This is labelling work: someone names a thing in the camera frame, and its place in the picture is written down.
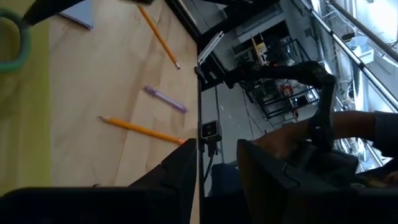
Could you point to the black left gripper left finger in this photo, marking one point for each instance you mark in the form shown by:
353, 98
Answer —
180, 174

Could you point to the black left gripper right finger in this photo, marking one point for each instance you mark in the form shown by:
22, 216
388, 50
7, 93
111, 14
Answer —
261, 186

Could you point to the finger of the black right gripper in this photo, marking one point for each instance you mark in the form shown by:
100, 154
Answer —
46, 7

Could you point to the crayon box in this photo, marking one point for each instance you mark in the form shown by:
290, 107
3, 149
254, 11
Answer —
81, 15

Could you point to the orange pencil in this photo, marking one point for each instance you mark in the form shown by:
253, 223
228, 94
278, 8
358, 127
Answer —
140, 129
158, 35

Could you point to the translucent purple pen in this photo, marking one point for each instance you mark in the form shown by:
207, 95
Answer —
164, 99

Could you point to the translucent yellow-green pencil case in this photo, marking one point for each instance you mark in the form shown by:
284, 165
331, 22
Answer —
34, 109

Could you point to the person's hand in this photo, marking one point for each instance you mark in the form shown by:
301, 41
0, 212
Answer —
280, 140

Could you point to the black equipment rack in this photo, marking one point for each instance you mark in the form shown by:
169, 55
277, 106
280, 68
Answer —
273, 102

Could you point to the person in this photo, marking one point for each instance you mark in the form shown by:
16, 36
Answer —
351, 124

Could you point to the silver metal pole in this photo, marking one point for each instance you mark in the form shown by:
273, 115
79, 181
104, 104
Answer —
348, 51

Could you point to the small black table-level camera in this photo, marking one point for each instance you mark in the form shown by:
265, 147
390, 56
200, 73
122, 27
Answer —
210, 129

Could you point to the silver bracket bar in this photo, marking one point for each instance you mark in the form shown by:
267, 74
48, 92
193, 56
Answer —
211, 46

